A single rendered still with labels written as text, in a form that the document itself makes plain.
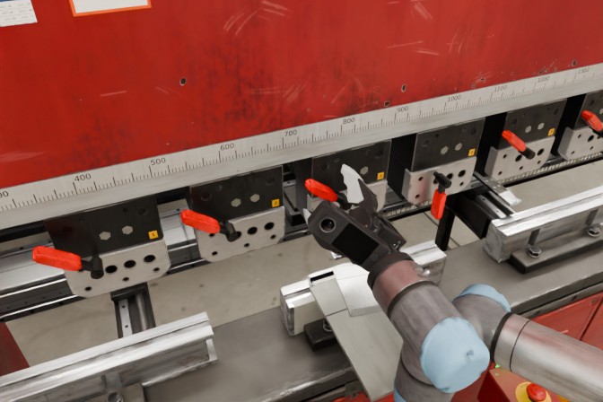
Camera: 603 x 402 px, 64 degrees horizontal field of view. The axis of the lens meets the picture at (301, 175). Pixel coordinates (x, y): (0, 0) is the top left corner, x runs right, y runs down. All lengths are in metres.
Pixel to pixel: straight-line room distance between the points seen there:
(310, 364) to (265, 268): 1.41
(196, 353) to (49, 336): 1.44
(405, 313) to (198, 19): 0.44
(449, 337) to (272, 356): 0.56
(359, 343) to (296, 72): 0.51
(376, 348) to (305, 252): 1.60
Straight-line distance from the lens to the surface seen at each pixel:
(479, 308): 0.76
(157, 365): 1.05
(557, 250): 1.40
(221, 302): 2.33
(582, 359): 0.73
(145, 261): 0.82
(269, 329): 1.13
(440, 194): 0.95
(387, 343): 0.96
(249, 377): 1.07
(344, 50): 0.73
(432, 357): 0.60
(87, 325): 2.41
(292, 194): 1.21
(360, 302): 1.01
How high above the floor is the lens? 1.78
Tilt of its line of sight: 36 degrees down
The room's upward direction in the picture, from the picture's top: straight up
